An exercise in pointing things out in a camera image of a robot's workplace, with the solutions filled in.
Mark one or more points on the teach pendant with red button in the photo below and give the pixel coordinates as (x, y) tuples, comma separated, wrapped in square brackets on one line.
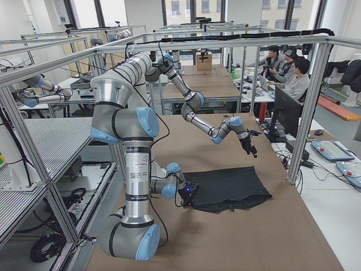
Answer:
[(332, 151)]

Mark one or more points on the cardboard box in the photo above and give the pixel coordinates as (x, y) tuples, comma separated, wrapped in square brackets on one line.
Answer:
[(203, 61)]

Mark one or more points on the aluminium frame post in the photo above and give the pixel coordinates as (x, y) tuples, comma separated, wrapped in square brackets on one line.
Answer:
[(319, 62)]

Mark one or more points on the person in dark jacket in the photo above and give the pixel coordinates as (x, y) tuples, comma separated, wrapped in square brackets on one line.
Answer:
[(286, 71)]

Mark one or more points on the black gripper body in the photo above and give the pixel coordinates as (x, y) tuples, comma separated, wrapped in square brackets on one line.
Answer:
[(245, 141), (186, 196)]

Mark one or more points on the dark navy printed t-shirt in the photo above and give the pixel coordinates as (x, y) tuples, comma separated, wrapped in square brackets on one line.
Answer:
[(223, 189)]

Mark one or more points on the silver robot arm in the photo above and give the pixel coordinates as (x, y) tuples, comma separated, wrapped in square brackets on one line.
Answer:
[(141, 67), (131, 232)]

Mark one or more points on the black Huawei monitor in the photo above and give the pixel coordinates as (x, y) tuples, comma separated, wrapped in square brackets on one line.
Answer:
[(287, 112)]

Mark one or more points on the red cylindrical thermos bottle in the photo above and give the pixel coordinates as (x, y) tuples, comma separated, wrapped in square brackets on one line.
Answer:
[(262, 111)]

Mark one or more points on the person in grey sweater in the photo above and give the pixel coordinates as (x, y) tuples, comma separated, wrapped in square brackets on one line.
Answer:
[(296, 86)]

